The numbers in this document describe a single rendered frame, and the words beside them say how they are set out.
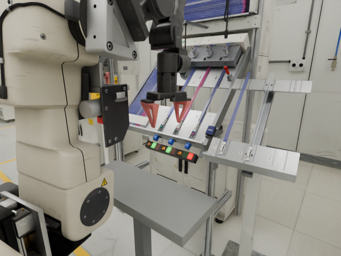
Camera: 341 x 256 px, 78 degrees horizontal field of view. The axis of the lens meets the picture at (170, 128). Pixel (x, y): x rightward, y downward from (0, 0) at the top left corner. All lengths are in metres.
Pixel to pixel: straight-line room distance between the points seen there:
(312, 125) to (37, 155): 2.73
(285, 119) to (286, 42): 0.89
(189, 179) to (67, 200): 1.16
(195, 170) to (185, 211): 0.78
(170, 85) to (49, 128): 0.31
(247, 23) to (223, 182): 0.99
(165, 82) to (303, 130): 2.48
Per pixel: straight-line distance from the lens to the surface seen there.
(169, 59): 0.59
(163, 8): 0.53
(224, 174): 1.45
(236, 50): 1.39
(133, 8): 0.43
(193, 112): 1.22
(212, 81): 1.34
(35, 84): 0.51
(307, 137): 2.95
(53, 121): 0.55
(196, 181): 1.59
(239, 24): 1.48
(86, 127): 2.51
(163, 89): 0.59
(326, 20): 2.88
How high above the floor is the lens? 1.09
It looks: 16 degrees down
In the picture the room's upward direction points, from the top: straight up
